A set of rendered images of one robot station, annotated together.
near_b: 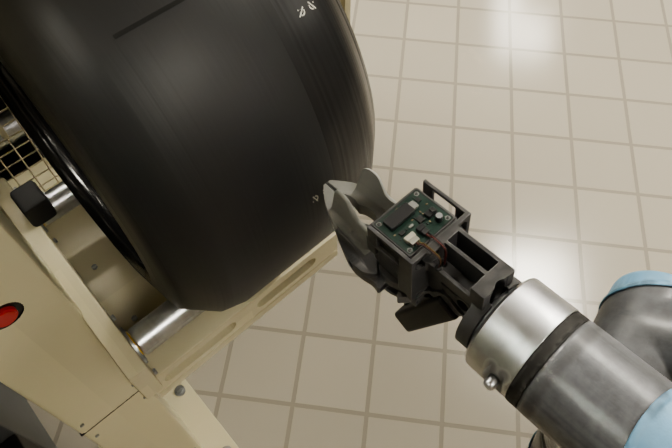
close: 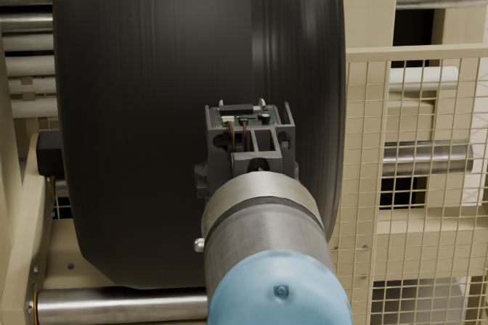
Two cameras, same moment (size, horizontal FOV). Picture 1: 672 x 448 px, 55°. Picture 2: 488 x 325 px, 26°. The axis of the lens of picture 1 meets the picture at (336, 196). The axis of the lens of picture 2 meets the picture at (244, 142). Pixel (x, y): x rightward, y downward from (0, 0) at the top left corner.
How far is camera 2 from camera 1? 62 cm
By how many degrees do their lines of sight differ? 37
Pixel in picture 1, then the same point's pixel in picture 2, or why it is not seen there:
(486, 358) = (207, 215)
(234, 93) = not seen: outside the picture
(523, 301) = (266, 177)
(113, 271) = (83, 278)
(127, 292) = not seen: hidden behind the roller
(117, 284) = not seen: hidden behind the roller
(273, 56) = not seen: outside the picture
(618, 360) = (294, 229)
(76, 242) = (74, 241)
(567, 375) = (242, 220)
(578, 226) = not seen: outside the picture
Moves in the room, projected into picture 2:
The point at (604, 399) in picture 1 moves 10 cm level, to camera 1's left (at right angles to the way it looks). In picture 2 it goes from (250, 238) to (137, 187)
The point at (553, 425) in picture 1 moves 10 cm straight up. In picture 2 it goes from (208, 267) to (205, 141)
